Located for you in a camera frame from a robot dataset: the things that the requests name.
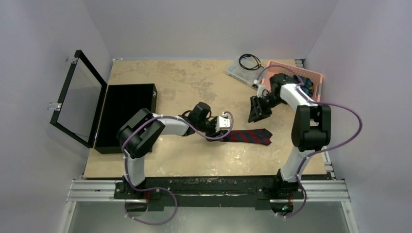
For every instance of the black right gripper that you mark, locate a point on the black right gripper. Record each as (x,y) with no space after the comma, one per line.
(260,105)

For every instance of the black tie display box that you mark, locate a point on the black tie display box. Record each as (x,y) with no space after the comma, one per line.
(121,103)

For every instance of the black mounting base plate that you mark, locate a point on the black mounting base plate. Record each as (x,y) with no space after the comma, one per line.
(220,191)

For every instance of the pink plastic basket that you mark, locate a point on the pink plastic basket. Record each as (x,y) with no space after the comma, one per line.
(275,67)

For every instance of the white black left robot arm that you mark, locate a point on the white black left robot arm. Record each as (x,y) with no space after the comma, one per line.
(138,135)

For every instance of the black framed glass box lid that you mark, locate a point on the black framed glass box lid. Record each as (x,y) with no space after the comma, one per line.
(79,106)

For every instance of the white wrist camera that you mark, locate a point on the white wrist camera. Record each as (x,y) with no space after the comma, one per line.
(261,89)
(223,123)

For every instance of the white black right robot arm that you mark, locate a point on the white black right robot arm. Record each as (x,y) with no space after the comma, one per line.
(311,129)

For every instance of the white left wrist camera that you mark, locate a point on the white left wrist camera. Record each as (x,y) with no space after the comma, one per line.
(223,123)

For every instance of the red navy striped tie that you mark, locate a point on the red navy striped tie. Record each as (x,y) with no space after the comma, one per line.
(254,136)

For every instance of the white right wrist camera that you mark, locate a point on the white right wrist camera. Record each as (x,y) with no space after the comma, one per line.
(261,89)

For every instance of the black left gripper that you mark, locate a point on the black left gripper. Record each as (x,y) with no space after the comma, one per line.
(213,133)

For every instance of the aluminium frame rail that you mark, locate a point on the aluminium frame rail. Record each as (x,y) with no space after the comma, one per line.
(314,189)

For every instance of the blue patterned tie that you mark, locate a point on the blue patterned tie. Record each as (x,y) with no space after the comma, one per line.
(307,87)

